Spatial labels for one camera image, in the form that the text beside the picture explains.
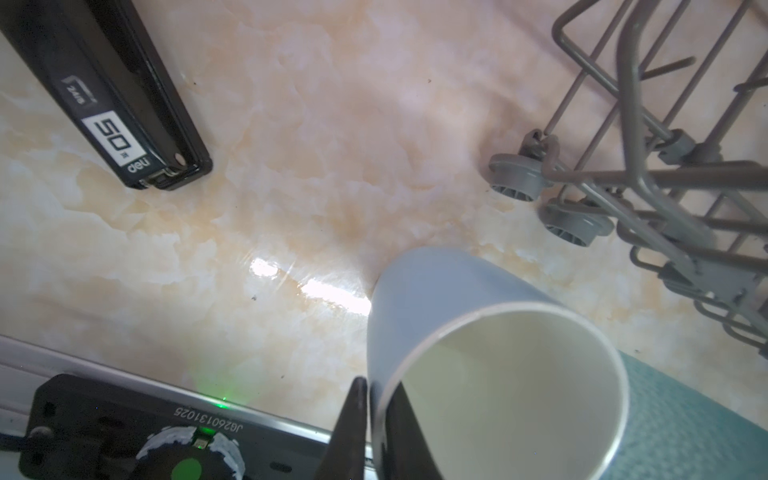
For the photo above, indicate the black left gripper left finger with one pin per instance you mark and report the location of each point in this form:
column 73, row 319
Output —
column 345, row 456

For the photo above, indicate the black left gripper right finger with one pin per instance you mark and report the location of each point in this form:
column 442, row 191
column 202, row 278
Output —
column 406, row 454

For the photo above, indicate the white blue ceramic mug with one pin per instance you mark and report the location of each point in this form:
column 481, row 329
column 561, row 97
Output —
column 506, row 382

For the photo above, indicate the teal translucent cup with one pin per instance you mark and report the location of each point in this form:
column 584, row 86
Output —
column 675, row 432

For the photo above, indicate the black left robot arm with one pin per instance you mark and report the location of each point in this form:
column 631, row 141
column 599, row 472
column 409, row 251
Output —
column 87, row 429

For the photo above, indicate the black stapler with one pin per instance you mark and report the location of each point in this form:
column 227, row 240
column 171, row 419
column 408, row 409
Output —
column 98, row 62

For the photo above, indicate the grey wire dish rack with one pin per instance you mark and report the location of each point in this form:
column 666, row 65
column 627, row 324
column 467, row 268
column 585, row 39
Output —
column 690, row 215

